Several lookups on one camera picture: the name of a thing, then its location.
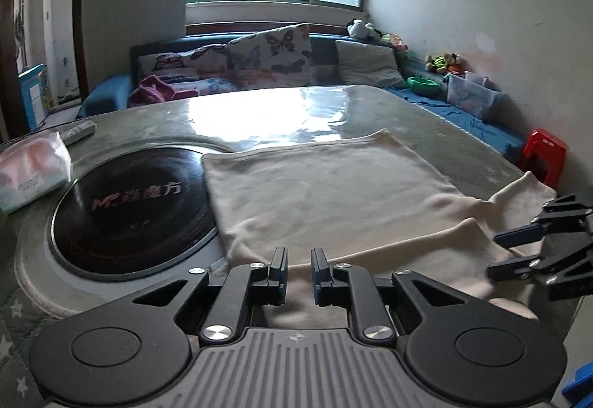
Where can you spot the grey pillow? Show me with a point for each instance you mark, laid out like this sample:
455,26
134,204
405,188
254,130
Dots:
368,63

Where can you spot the colourful toy pile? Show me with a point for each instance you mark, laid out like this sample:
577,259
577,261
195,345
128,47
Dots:
394,42

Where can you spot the grey remote control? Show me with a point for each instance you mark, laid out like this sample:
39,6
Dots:
78,133

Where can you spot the clear plastic storage box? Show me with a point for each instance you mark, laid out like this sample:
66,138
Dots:
470,97

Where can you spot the large butterfly print pillow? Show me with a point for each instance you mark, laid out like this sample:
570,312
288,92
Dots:
273,56

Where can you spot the beige cloth garment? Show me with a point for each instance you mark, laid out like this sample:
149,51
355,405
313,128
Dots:
324,195

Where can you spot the green plastic bowl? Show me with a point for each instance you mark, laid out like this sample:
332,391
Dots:
422,86

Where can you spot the red plastic stool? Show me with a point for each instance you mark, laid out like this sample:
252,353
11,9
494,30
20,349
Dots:
545,153

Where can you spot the blue sofa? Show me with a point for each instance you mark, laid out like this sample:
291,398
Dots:
463,116

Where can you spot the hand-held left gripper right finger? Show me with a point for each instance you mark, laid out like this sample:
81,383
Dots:
318,276

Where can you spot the soft tissue pack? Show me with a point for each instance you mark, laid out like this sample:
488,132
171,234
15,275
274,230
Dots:
32,167

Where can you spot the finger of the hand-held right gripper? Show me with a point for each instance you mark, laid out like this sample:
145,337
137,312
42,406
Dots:
507,271
519,233

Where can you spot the panda plush toy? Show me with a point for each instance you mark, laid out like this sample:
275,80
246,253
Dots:
359,29

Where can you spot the blue plastic object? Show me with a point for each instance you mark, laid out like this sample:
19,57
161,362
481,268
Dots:
579,387

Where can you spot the pink cloth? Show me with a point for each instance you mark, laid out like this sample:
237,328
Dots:
150,90

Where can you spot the black round induction cooktop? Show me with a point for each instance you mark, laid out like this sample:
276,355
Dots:
134,213

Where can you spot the brown plush toys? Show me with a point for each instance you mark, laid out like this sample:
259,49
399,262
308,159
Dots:
444,62

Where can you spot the blue cardboard box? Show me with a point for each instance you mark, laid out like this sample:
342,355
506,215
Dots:
33,97

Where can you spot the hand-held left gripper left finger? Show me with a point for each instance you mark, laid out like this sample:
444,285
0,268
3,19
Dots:
280,271

